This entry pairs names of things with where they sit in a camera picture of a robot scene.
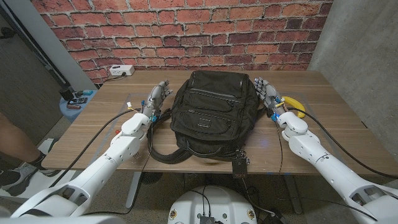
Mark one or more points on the small teal item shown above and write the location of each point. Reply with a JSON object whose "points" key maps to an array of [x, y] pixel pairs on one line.
{"points": [[87, 92]]}

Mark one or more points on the small red device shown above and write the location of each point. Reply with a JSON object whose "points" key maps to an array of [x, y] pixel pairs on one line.
{"points": [[73, 107]]}

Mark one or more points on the grey metal table leg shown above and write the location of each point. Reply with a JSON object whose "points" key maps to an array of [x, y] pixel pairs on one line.
{"points": [[133, 189], [293, 196]]}

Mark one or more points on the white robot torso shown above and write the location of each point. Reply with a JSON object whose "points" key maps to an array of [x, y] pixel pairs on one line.
{"points": [[217, 202]]}

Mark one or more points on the black luggage tag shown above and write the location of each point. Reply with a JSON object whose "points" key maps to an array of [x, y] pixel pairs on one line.
{"points": [[239, 166]]}

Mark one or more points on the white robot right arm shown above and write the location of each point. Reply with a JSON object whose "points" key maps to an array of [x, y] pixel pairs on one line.
{"points": [[326, 168]]}

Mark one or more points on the blue round stool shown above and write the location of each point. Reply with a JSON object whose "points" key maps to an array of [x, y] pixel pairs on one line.
{"points": [[73, 113]]}

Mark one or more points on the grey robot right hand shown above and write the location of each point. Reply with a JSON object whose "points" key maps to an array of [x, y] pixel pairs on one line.
{"points": [[270, 93]]}

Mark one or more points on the black backpack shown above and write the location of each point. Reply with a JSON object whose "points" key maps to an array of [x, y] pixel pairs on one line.
{"points": [[214, 109]]}

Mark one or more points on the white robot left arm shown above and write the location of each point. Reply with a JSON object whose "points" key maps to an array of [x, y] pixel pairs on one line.
{"points": [[93, 174]]}

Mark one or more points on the yellow banana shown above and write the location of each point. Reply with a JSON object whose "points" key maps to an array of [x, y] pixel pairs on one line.
{"points": [[295, 102]]}

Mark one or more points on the flat black device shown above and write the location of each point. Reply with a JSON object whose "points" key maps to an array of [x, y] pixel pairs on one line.
{"points": [[77, 101]]}

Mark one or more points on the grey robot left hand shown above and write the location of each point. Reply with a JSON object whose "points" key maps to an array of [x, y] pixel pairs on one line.
{"points": [[154, 99]]}

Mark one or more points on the person's bare leg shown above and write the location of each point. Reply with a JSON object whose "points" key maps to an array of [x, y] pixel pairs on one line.
{"points": [[12, 137]]}

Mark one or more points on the red brick printed backdrop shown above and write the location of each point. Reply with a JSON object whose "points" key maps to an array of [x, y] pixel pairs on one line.
{"points": [[186, 31]]}

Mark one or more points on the white floor platform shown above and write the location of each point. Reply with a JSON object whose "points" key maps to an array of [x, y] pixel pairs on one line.
{"points": [[45, 146]]}

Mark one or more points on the grey sneaker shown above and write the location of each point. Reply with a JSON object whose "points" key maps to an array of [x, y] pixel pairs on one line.
{"points": [[18, 180]]}

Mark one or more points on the white power strip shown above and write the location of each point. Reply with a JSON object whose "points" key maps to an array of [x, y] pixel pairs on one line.
{"points": [[121, 70]]}

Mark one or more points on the black cup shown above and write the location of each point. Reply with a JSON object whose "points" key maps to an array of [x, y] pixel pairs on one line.
{"points": [[66, 94]]}

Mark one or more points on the black round floor object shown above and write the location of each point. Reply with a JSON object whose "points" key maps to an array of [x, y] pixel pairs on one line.
{"points": [[151, 178]]}

